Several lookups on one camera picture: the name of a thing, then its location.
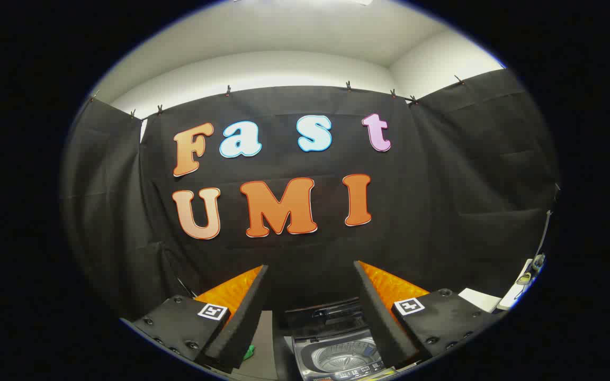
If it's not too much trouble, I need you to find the white flat board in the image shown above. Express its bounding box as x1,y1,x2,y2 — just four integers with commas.
459,287,502,314

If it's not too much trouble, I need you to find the white narrow panel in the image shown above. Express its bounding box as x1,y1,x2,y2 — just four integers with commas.
498,258,534,312

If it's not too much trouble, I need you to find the thin black cable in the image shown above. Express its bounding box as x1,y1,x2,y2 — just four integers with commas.
163,248,198,298

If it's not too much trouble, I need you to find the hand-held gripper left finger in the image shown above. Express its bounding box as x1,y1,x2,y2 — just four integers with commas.
120,265,270,370

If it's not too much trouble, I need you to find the row of black clips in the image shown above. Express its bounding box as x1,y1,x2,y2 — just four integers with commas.
91,74,467,118

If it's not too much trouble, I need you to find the dark transparent washing machine lid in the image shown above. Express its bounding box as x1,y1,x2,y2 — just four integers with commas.
284,298,365,332

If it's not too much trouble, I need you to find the black backdrop cloth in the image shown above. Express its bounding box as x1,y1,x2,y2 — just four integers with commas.
60,69,560,321

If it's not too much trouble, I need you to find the grey washing machine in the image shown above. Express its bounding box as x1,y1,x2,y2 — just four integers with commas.
289,324,398,381

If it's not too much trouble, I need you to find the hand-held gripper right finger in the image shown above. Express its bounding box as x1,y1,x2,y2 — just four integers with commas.
354,260,501,370

